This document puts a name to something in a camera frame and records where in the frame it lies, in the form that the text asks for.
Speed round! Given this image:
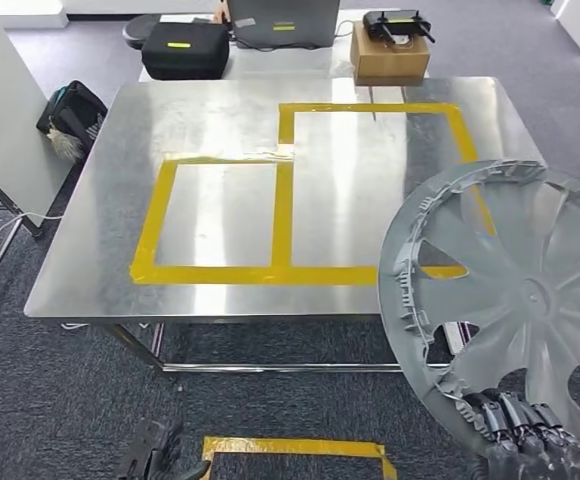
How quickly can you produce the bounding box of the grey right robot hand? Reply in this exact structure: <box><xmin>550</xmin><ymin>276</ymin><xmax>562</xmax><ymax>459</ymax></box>
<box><xmin>462</xmin><ymin>390</ymin><xmax>580</xmax><ymax>480</ymax></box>

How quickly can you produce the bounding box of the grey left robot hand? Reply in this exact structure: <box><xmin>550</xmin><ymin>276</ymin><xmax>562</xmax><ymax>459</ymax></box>
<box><xmin>142</xmin><ymin>420</ymin><xmax>212</xmax><ymax>480</ymax></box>

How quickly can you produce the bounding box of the grey plastic wheel hubcap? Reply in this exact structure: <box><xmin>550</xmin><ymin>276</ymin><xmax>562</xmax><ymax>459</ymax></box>
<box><xmin>377</xmin><ymin>158</ymin><xmax>580</xmax><ymax>462</ymax></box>

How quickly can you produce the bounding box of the steel top workbench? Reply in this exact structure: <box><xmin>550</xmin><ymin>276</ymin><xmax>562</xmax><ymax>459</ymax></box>
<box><xmin>24</xmin><ymin>76</ymin><xmax>546</xmax><ymax>378</ymax></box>

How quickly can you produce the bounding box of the white power strip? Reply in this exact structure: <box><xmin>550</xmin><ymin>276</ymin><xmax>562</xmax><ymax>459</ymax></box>
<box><xmin>442</xmin><ymin>322</ymin><xmax>467</xmax><ymax>356</ymax></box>

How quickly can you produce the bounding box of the yellow floor tape square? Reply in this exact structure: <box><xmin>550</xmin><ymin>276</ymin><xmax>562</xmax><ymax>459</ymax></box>
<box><xmin>201</xmin><ymin>435</ymin><xmax>399</xmax><ymax>480</ymax></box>

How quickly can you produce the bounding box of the small yellow tape outline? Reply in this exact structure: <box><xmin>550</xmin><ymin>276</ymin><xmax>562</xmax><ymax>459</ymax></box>
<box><xmin>129</xmin><ymin>155</ymin><xmax>296</xmax><ymax>287</ymax></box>

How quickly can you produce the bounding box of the black backpack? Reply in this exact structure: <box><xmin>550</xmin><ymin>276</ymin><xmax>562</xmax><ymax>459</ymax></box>
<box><xmin>36</xmin><ymin>79</ymin><xmax>108</xmax><ymax>164</ymax></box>

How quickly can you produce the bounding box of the large yellow tape outline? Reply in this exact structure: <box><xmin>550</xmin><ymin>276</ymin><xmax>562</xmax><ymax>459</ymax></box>
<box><xmin>270</xmin><ymin>101</ymin><xmax>497</xmax><ymax>287</ymax></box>

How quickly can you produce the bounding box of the black zipped carry case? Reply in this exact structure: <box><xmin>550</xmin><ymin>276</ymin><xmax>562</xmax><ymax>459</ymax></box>
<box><xmin>141</xmin><ymin>21</ymin><xmax>231</xmax><ymax>82</ymax></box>

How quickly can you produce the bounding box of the white top steel table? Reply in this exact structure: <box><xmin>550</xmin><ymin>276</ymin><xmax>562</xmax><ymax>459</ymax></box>
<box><xmin>0</xmin><ymin>16</ymin><xmax>73</xmax><ymax>319</ymax></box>

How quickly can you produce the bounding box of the brown cardboard box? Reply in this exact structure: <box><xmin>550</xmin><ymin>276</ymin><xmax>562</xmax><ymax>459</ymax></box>
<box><xmin>350</xmin><ymin>21</ymin><xmax>431</xmax><ymax>87</ymax></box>

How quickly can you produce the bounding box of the black round stool seat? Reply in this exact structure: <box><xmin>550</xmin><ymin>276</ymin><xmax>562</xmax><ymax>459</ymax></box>
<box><xmin>122</xmin><ymin>13</ymin><xmax>163</xmax><ymax>51</ymax></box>

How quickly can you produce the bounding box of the grey laptop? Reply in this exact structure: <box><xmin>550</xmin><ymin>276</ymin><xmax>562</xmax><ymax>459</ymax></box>
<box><xmin>226</xmin><ymin>0</ymin><xmax>342</xmax><ymax>51</ymax></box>

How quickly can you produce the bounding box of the black router with antennas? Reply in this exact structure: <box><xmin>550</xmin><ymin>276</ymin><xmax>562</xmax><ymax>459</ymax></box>
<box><xmin>362</xmin><ymin>9</ymin><xmax>436</xmax><ymax>46</ymax></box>

